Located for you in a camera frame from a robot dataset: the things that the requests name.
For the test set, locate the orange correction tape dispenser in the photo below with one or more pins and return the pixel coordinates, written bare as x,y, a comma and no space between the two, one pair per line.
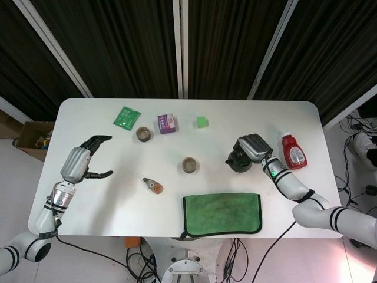
153,186

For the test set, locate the green foil packet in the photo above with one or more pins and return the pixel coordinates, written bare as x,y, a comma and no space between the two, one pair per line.
126,118

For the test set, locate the white partition post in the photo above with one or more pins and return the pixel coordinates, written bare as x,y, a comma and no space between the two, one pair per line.
56,47
272,47
180,47

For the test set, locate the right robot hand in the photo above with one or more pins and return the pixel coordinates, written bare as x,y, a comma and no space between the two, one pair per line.
254,146

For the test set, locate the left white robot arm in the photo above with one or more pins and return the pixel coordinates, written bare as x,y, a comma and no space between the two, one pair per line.
45,216

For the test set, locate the green cloth black trim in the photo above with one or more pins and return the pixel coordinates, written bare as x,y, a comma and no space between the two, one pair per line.
221,215

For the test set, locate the light green cube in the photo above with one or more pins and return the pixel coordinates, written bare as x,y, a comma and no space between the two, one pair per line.
201,121

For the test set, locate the black teapot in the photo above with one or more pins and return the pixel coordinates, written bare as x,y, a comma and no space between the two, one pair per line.
240,165

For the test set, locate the purple small box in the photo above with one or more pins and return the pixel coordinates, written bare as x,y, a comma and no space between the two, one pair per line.
167,123

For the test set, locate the white sneaker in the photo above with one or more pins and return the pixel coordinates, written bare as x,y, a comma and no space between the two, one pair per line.
365,147

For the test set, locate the orange floor object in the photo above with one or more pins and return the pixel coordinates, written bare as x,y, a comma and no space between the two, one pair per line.
131,242

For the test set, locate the red squeeze bottle white cap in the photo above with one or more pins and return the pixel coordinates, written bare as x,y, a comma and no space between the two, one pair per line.
294,153

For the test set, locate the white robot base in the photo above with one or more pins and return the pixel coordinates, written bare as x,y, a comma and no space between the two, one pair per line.
188,262

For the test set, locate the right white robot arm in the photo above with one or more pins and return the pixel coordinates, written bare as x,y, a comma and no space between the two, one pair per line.
294,185

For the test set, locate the brown cardboard box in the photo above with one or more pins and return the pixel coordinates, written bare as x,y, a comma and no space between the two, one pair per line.
32,138

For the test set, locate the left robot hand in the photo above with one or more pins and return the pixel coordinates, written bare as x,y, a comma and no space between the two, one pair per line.
74,163

